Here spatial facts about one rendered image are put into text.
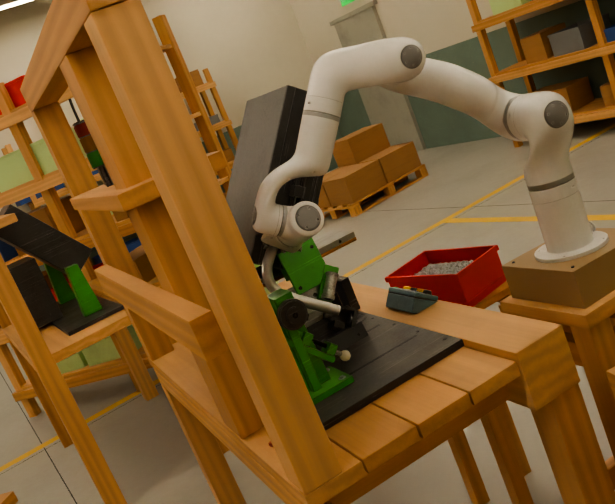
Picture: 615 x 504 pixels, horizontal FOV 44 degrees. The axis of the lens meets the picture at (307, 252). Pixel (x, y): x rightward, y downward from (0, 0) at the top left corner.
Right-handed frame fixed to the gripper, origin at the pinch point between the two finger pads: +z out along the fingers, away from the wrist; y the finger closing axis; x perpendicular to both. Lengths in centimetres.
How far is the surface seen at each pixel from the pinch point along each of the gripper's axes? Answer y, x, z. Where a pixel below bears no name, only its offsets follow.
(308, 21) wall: -92, -601, 849
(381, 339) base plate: -35.1, 15.5, -4.3
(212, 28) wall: 41, -529, 860
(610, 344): -81, 4, -37
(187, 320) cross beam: 20, 34, -47
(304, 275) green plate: -12.1, 3.4, 6.6
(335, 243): -21.1, -12.5, 18.6
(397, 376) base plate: -33, 27, -28
